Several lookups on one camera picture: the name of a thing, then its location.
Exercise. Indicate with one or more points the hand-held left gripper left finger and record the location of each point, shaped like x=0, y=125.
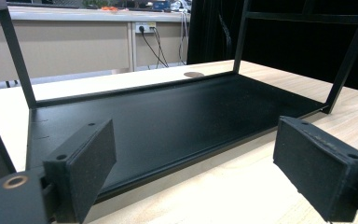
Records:
x=84, y=168

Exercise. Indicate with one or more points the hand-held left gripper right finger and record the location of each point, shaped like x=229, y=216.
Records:
x=317, y=168

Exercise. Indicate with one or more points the black metal rack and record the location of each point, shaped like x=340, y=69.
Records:
x=180, y=124

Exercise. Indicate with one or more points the beige counter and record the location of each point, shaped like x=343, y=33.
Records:
x=74, y=46

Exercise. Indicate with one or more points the black curtain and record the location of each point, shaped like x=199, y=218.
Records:
x=292, y=40

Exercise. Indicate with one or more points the round brown table grommet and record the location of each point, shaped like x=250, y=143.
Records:
x=194, y=74

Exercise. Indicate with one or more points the orange item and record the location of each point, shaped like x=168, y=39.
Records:
x=109, y=8

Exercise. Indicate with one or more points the blue box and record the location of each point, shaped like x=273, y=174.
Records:
x=161, y=5

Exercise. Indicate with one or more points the white wall power outlet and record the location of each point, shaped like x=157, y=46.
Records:
x=145, y=27

